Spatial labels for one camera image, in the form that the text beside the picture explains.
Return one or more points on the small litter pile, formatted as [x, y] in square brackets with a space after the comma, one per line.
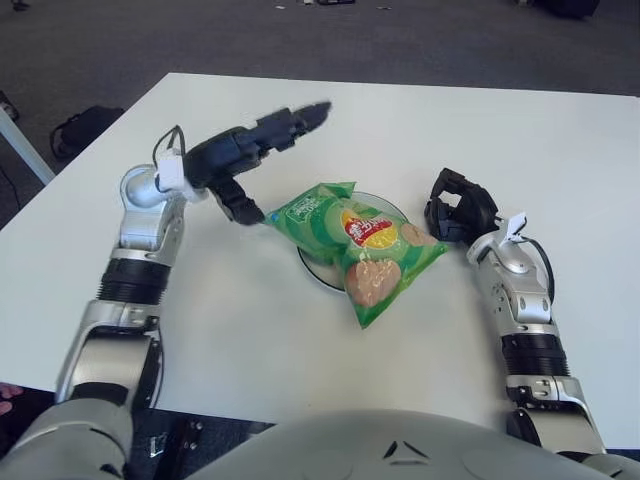
[340, 3]

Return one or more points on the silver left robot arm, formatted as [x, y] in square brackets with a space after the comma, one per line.
[145, 225]

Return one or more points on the green chips snack bag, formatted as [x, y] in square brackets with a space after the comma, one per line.
[360, 250]

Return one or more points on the black backpack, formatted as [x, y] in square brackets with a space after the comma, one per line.
[85, 127]

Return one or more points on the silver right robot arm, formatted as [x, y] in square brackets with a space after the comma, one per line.
[525, 300]

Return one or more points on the black metal stand bracket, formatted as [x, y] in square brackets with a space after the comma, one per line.
[187, 440]

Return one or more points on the bystander bare hand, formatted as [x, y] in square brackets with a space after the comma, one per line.
[7, 397]

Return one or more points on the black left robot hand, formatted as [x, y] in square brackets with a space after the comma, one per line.
[215, 155]

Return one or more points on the black box on floor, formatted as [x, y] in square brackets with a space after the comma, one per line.
[570, 7]

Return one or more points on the white plate black rim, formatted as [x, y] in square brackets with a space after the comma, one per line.
[320, 272]

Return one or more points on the white table leg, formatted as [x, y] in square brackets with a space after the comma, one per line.
[27, 150]

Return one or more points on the grey robot torso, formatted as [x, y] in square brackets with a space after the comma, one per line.
[400, 450]

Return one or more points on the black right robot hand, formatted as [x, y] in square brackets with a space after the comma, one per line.
[477, 210]

